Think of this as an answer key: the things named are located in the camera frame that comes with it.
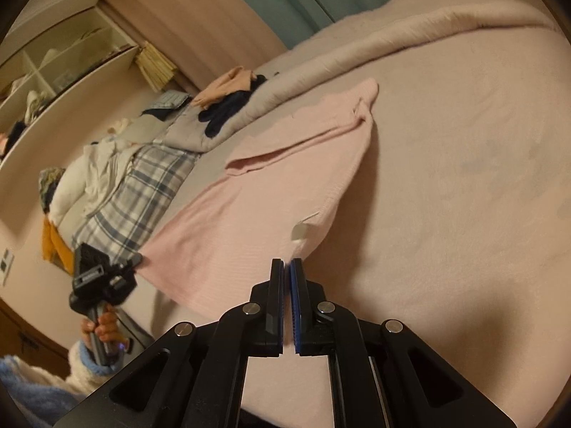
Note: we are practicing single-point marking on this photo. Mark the pink striped shirt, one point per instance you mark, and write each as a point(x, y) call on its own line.
point(250, 214)

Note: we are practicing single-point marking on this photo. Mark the blue fluffy robe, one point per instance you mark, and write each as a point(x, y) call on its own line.
point(26, 403)

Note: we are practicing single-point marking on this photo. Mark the dark cloth on shelf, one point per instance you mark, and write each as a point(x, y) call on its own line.
point(15, 136)

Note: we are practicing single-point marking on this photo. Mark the cream ruffled cloth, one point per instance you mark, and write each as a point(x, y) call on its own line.
point(118, 127)

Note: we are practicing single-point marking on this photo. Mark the blue plaid pillow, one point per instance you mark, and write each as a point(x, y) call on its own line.
point(134, 196)

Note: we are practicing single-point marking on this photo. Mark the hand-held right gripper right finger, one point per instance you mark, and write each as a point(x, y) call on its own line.
point(295, 307)

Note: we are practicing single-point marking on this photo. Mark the striped folded cloth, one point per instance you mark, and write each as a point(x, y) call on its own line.
point(169, 99)

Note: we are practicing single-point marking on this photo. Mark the navy garment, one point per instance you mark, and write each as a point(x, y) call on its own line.
point(227, 107)

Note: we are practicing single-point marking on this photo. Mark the grey knit cloth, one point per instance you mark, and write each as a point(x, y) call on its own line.
point(49, 183)

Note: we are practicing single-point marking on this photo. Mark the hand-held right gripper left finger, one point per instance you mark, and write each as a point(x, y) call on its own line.
point(278, 307)

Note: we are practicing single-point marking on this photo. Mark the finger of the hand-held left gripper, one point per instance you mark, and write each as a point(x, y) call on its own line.
point(136, 261)

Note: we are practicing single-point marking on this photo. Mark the orange cloth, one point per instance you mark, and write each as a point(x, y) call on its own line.
point(60, 245)

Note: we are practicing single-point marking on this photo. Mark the white crumpled cloth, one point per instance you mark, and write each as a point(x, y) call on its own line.
point(89, 178)

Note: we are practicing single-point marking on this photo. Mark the person's left hand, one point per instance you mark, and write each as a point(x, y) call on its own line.
point(107, 325)

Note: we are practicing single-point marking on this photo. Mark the bed with pink sheet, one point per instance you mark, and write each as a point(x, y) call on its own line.
point(446, 209)

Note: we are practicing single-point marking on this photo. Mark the white shelf unit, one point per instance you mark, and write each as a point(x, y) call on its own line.
point(67, 44)

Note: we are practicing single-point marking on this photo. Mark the beige comforter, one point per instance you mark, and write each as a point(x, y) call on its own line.
point(401, 31)

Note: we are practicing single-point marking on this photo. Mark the white bundle on shelf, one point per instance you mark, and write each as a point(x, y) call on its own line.
point(33, 102)

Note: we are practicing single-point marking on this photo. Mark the grey pillow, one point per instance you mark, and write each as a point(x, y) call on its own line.
point(147, 129)

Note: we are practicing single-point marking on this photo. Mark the white wall switch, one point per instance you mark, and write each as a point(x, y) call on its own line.
point(5, 267)

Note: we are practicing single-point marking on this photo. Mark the brown wooden cabinet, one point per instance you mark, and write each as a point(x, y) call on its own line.
point(26, 334)

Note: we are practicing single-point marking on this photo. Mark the peach garment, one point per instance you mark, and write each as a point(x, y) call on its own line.
point(223, 84)

